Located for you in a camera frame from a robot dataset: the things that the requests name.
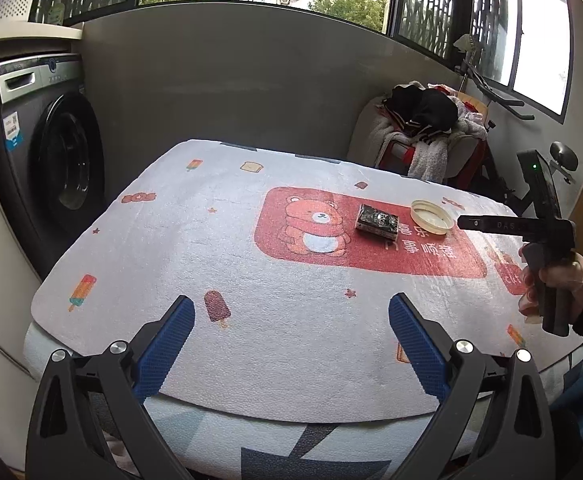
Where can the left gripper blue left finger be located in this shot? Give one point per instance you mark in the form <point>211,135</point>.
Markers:
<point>157,346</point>

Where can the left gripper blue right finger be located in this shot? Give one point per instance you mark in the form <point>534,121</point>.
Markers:
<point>424,343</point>

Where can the chair piled with clothes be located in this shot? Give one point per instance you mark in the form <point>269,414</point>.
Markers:
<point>432,133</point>

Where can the white cartoon print mat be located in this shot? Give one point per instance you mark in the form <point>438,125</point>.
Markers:
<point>291,300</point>

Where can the small black wrapped packet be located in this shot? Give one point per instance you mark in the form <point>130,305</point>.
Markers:
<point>377,222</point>

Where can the person's right hand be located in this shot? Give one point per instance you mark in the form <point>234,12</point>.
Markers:
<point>564,276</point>

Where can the dark grey washing machine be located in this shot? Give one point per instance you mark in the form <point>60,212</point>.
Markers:
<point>52,175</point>

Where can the cream plastic lid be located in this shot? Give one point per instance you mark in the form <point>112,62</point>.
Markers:
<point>431,217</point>

